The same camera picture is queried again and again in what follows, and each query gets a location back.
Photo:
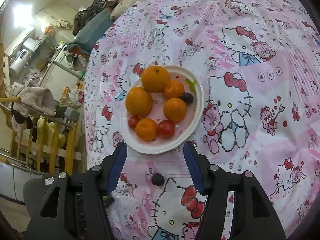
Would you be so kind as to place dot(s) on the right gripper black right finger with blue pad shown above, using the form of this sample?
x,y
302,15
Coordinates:
x,y
229,205

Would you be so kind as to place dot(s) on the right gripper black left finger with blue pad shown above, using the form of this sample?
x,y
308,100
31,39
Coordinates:
x,y
73,206

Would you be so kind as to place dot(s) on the dark grape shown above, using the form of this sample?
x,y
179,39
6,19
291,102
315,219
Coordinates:
x,y
187,98
157,179

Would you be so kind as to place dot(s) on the large red tomato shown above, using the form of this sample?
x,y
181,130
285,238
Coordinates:
x,y
166,129

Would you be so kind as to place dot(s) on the small red tomato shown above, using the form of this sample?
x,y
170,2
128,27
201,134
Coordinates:
x,y
133,121

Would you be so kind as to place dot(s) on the hidden tangerine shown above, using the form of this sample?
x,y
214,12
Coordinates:
x,y
175,110

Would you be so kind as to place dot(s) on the large orange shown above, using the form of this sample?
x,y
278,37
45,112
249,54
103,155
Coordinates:
x,y
154,79

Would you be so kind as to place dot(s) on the small tangerine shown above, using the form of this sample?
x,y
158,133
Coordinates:
x,y
146,129

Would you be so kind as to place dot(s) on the yellow wooden rack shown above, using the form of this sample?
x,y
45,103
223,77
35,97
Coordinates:
x,y
51,145

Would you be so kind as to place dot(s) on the beige plush jacket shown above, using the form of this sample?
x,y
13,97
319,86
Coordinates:
x,y
40,99

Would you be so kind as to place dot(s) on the white washing machine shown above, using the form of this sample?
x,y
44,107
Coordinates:
x,y
64,60

